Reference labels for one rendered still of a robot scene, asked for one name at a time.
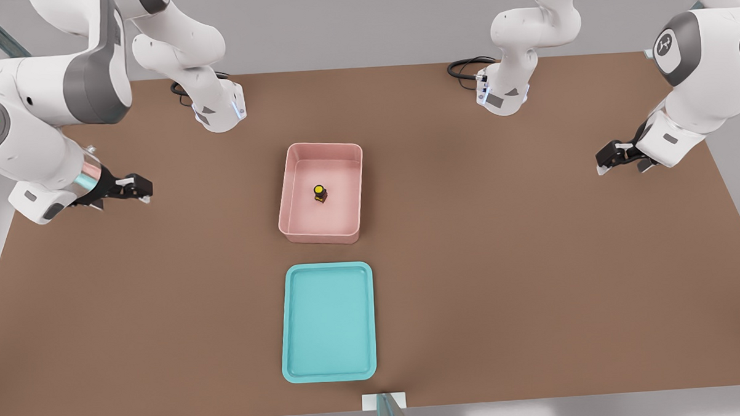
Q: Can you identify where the pale blue-green tray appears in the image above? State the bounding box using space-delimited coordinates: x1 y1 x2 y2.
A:
278 260 378 385

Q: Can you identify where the pink plastic box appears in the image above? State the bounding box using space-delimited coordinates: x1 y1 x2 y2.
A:
275 140 368 247

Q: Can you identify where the black cable loop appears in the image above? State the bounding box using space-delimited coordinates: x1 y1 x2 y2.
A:
446 55 499 93
169 70 233 109

